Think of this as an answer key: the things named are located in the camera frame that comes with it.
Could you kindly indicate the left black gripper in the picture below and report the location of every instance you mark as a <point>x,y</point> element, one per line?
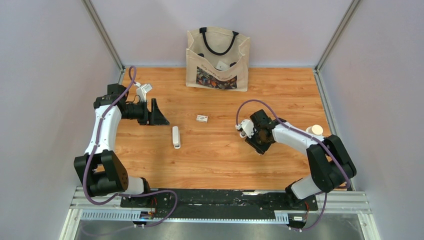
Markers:
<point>154,117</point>

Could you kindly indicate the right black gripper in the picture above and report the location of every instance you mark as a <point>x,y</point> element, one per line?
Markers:
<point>260,149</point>

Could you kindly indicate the white stapler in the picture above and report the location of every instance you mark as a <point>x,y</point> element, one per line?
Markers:
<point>176,139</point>

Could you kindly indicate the white staples box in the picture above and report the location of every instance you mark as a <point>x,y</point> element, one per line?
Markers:
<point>202,118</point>

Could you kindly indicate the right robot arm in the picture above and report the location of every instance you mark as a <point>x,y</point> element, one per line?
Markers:
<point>329,163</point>

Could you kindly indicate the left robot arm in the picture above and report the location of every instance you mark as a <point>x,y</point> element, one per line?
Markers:
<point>100,169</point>

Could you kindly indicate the white plastic bottle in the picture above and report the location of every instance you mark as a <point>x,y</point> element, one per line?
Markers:
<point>315,129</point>

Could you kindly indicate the beige canvas tote bag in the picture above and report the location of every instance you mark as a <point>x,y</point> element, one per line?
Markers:
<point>217,58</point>

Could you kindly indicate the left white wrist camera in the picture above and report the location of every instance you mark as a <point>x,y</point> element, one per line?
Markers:
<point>142,90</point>

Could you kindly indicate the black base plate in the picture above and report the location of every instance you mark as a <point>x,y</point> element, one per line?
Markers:
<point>223,204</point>

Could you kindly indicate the aluminium frame rail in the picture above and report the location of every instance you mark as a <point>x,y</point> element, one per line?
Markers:
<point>337,211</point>

